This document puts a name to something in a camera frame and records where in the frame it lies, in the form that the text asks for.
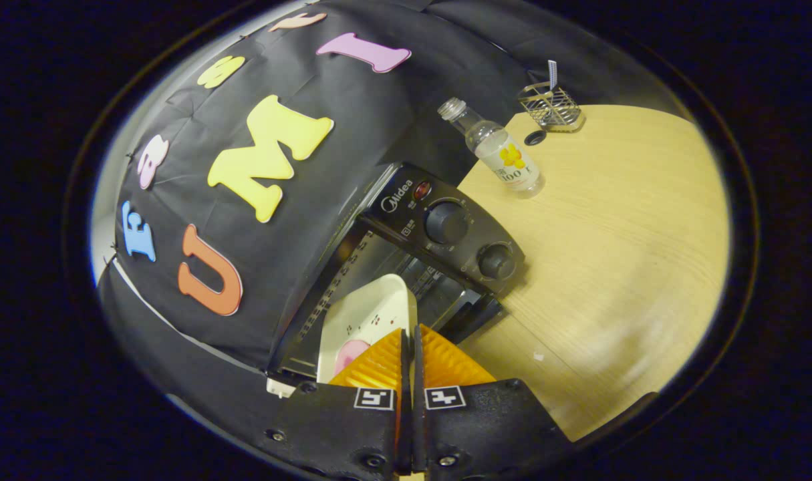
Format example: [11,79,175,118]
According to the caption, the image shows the cream square plate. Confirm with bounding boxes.
[317,274,418,385]

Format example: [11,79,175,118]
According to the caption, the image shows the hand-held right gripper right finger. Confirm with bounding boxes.
[411,325,575,481]

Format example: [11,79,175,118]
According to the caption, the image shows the black electric oven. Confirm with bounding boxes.
[267,162,527,385]

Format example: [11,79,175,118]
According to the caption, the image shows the clear glass bottle yellow label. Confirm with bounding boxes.
[437,97,545,199]

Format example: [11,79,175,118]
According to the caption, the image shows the metal wire holder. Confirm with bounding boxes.
[517,82,585,132]

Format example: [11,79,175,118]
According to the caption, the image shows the pink meat slice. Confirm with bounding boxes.
[333,339,373,376]

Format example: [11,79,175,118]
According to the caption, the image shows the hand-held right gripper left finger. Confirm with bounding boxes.
[249,327,410,479]

